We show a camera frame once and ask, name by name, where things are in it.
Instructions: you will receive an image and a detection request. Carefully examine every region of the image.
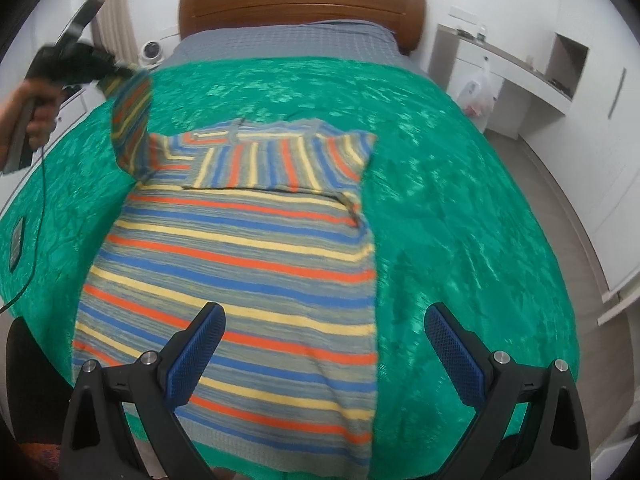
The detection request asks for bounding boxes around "grey bed sheet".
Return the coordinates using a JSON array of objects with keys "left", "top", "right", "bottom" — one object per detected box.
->
[{"left": 162, "top": 19, "right": 428, "bottom": 73}]

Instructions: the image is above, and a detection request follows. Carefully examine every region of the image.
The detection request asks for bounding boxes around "wooden bed headboard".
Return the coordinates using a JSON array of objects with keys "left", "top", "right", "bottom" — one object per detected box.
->
[{"left": 178, "top": 0, "right": 427, "bottom": 57}]

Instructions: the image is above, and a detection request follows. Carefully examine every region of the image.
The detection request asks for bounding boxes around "green patterned blanket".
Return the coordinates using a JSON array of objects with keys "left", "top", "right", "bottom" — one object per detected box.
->
[{"left": 0, "top": 55, "right": 581, "bottom": 476}]

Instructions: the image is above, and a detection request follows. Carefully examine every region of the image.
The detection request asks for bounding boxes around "grey wardrobe handle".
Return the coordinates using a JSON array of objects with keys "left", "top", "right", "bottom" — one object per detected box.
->
[{"left": 608, "top": 67, "right": 627, "bottom": 119}]

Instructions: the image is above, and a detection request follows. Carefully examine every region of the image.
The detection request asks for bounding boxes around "person's left hand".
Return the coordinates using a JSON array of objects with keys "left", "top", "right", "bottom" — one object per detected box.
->
[{"left": 0, "top": 82, "right": 63, "bottom": 153}]

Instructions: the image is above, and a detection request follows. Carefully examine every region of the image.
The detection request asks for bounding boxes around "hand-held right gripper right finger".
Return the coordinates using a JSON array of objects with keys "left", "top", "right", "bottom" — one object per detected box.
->
[{"left": 424, "top": 302, "right": 592, "bottom": 480}]

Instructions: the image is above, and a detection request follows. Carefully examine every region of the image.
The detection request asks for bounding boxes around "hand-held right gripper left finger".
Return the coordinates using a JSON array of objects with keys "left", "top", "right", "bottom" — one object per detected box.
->
[{"left": 60, "top": 302, "right": 227, "bottom": 480}]

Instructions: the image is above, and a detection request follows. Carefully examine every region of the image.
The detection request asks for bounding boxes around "white built-in desk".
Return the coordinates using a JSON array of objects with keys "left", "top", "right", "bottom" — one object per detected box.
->
[{"left": 430, "top": 22, "right": 573, "bottom": 141}]

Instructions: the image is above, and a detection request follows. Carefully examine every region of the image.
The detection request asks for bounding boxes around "beige curtain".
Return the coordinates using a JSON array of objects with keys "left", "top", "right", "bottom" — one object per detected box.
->
[{"left": 92, "top": 0, "right": 143, "bottom": 68}]

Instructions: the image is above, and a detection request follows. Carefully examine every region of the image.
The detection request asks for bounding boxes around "white plastic bag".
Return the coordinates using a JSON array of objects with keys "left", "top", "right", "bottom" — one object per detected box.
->
[{"left": 457, "top": 57, "right": 499, "bottom": 122}]

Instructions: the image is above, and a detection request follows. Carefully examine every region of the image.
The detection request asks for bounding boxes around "black smartphone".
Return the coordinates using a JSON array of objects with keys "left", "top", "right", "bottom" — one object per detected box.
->
[{"left": 10, "top": 217, "right": 26, "bottom": 269}]

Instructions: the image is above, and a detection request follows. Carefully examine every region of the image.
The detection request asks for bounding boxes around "striped knit sweater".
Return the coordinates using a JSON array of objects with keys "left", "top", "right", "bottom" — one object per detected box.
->
[{"left": 72, "top": 72, "right": 378, "bottom": 476}]

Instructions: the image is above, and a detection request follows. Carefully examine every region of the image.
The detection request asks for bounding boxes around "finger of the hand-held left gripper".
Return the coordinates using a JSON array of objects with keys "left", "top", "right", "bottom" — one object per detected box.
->
[{"left": 97, "top": 60, "right": 135, "bottom": 98}]

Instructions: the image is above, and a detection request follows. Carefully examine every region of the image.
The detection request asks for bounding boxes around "white drawer cabinet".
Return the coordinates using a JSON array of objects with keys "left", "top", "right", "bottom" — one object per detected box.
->
[{"left": 47, "top": 82, "right": 108, "bottom": 133}]

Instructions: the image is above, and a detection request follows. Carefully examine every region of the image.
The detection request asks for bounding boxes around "white wardrobe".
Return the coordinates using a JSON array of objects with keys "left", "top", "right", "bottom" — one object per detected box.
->
[{"left": 520, "top": 0, "right": 640, "bottom": 311}]

